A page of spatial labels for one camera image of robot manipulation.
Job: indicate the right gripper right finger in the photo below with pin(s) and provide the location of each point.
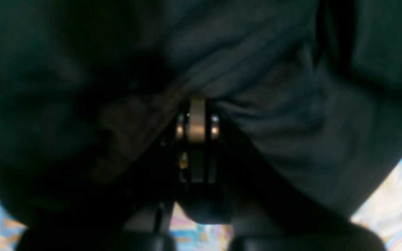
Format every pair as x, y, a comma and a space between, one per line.
269, 213

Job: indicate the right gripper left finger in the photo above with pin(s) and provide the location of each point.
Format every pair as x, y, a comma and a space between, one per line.
134, 212

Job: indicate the black t-shirt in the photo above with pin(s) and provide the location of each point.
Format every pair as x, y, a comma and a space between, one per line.
87, 85

